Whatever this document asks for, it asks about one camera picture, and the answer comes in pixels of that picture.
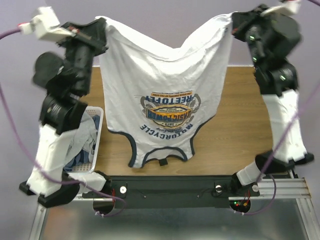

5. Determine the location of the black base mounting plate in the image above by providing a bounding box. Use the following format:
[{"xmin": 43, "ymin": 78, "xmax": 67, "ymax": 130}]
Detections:
[{"xmin": 82, "ymin": 174, "xmax": 261, "ymax": 210}]

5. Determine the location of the grey tank top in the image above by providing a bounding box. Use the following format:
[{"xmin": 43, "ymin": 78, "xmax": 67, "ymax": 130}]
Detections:
[{"xmin": 65, "ymin": 112, "xmax": 98, "ymax": 163}]

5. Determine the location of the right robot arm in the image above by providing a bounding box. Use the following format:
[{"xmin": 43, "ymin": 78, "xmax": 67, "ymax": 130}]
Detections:
[{"xmin": 230, "ymin": 0, "xmax": 314, "ymax": 195}]

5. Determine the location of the blue garment in basket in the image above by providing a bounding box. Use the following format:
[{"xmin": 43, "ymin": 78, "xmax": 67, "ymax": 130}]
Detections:
[{"xmin": 64, "ymin": 115, "xmax": 100, "ymax": 172}]

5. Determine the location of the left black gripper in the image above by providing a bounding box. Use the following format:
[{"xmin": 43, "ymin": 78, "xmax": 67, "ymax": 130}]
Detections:
[{"xmin": 62, "ymin": 16, "xmax": 115, "ymax": 91}]

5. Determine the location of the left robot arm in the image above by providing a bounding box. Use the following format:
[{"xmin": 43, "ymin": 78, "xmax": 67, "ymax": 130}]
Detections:
[{"xmin": 19, "ymin": 18, "xmax": 111, "ymax": 208}]

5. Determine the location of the white plastic laundry basket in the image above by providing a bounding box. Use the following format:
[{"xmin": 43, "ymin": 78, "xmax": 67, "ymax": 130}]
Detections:
[{"xmin": 63, "ymin": 106, "xmax": 104, "ymax": 173}]

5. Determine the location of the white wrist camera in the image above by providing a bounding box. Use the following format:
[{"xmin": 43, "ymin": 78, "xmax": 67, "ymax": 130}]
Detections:
[
  {"xmin": 260, "ymin": 0, "xmax": 302, "ymax": 17},
  {"xmin": 18, "ymin": 6, "xmax": 75, "ymax": 43}
]

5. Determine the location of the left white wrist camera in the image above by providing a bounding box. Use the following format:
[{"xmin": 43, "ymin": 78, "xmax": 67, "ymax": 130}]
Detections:
[{"xmin": 18, "ymin": 6, "xmax": 75, "ymax": 43}]

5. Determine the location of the white tank top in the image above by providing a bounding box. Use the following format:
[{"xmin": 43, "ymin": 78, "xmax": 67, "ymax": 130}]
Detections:
[{"xmin": 99, "ymin": 13, "xmax": 233, "ymax": 168}]

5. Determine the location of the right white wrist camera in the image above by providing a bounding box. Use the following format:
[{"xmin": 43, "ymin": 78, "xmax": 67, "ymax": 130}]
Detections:
[{"xmin": 260, "ymin": 0, "xmax": 302, "ymax": 17}]

